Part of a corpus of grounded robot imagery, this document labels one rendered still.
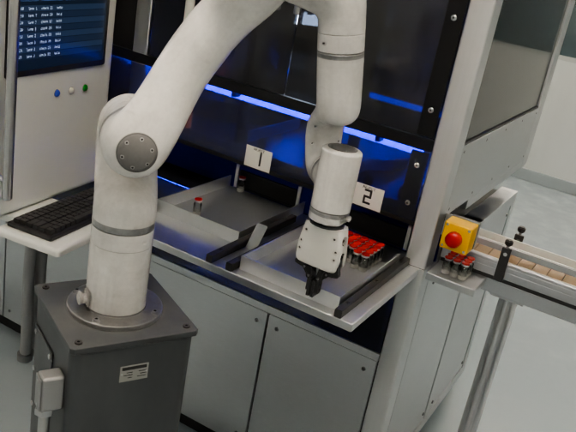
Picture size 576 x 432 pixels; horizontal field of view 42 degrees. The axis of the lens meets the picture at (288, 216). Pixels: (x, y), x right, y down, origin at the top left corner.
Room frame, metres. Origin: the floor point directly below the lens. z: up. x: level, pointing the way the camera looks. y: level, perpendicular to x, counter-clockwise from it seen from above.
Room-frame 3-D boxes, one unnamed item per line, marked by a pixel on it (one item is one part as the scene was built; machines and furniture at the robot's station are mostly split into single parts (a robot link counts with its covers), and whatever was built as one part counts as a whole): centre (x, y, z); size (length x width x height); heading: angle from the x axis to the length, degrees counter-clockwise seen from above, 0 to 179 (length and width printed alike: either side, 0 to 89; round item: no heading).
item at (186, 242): (1.77, 0.03, 0.87); 0.70 x 0.48 x 0.02; 64
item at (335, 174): (1.46, -0.08, 1.17); 0.09 x 0.08 x 0.13; 19
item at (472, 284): (1.78, -0.46, 0.87); 0.14 x 0.13 x 0.02; 154
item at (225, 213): (1.91, 0.15, 0.90); 0.34 x 0.26 x 0.04; 154
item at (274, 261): (1.66, -0.10, 0.90); 0.34 x 0.26 x 0.04; 153
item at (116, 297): (1.32, 0.31, 0.95); 0.19 x 0.19 x 0.18
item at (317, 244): (1.46, -0.08, 1.03); 0.10 x 0.08 x 0.11; 64
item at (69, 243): (1.89, 0.59, 0.79); 0.45 x 0.28 x 0.03; 161
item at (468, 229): (1.75, -0.43, 0.99); 0.08 x 0.07 x 0.07; 154
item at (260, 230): (1.65, 0.09, 0.91); 0.14 x 0.03 x 0.06; 154
